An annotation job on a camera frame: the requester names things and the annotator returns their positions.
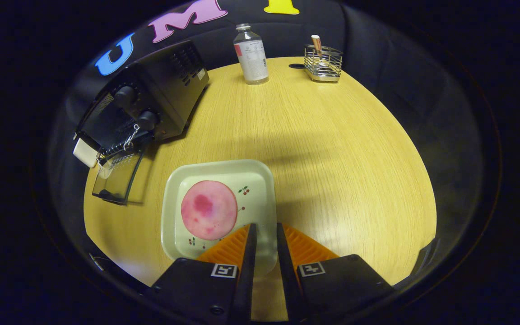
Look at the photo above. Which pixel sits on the round pink ham slice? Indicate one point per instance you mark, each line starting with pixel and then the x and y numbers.
pixel 208 210

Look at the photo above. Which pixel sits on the black toaster oven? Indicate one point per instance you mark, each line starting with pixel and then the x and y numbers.
pixel 169 85

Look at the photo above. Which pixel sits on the clear glass bottle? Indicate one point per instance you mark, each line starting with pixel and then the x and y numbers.
pixel 252 58

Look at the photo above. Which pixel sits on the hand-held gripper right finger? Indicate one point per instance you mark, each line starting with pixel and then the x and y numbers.
pixel 286 271

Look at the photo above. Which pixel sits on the white bread toaster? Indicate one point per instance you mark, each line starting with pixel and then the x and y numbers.
pixel 84 153

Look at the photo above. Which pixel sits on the orange and white tube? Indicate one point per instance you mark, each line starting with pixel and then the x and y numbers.
pixel 316 44

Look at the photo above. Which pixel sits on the black table grommet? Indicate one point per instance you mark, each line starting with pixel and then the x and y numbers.
pixel 296 66

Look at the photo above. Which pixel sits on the square cherry print plate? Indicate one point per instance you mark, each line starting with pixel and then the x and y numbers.
pixel 224 174

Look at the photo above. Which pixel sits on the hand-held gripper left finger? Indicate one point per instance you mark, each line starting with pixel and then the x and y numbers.
pixel 247 271

